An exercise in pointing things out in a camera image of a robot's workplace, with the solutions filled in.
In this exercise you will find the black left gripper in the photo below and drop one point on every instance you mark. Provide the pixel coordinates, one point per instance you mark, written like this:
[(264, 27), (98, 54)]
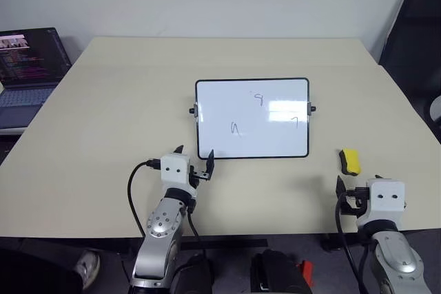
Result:
[(197, 175)]

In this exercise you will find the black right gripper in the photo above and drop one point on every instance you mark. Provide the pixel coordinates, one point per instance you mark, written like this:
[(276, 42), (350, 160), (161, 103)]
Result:
[(353, 206)]

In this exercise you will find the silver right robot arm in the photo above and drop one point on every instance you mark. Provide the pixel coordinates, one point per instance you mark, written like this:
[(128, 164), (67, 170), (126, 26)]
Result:
[(396, 259)]

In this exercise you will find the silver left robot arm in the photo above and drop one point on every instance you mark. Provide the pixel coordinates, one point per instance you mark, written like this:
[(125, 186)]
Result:
[(162, 225)]

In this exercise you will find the yellow and black eraser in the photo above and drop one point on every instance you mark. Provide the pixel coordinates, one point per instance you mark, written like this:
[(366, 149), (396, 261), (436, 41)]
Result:
[(351, 161)]

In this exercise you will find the black table foot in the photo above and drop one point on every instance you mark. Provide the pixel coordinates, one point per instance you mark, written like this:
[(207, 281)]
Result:
[(332, 242)]

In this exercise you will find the black-framed small whiteboard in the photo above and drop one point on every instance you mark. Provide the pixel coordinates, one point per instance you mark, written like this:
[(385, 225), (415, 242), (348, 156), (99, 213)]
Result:
[(251, 118)]

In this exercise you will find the black table crossbar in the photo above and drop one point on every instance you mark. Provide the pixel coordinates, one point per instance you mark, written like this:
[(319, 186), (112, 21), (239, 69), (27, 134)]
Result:
[(224, 243)]

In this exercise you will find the small red object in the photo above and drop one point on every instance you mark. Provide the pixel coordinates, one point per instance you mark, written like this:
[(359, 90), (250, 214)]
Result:
[(306, 271)]

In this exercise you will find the white rounded object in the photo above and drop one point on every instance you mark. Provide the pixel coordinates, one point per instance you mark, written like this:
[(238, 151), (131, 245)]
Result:
[(435, 108)]

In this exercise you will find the dark rounded shape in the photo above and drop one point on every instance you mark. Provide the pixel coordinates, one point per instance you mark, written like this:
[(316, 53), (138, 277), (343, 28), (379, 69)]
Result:
[(194, 275), (275, 273)]

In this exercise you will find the grey sneaker shoe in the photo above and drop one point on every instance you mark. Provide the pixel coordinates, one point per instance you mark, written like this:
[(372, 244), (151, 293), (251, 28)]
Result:
[(89, 268)]

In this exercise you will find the open grey laptop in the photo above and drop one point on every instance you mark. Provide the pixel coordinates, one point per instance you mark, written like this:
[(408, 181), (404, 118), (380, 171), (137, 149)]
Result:
[(27, 66)]

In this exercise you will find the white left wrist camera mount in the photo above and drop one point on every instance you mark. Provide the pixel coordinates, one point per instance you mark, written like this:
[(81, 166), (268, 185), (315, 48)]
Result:
[(174, 170)]

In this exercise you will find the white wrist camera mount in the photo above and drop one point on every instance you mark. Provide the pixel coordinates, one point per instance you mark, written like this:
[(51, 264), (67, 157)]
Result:
[(174, 170), (386, 197)]

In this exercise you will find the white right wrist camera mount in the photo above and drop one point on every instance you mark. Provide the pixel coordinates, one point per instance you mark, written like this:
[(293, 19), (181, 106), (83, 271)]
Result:
[(386, 197)]

